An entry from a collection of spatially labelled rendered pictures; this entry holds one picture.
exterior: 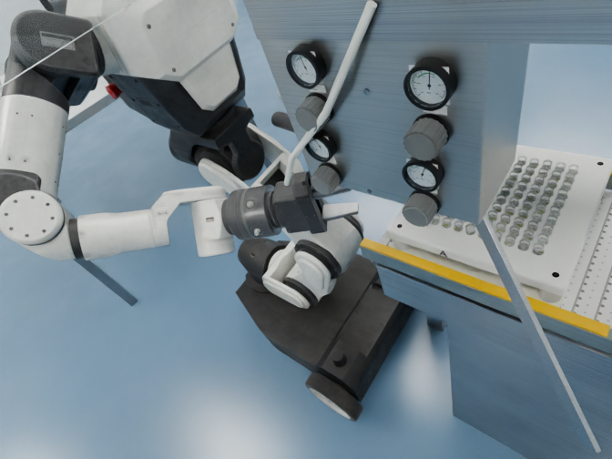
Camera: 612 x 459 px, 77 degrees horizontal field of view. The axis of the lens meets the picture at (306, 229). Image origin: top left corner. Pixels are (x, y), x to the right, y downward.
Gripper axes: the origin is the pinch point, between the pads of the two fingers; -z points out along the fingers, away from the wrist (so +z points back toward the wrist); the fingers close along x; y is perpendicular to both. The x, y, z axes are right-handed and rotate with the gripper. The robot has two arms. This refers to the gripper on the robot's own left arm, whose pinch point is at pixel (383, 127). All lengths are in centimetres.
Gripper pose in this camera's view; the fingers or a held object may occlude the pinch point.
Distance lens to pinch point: 75.5
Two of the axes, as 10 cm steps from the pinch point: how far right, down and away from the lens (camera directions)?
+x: 3.0, 6.4, 7.1
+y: -6.7, 6.7, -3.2
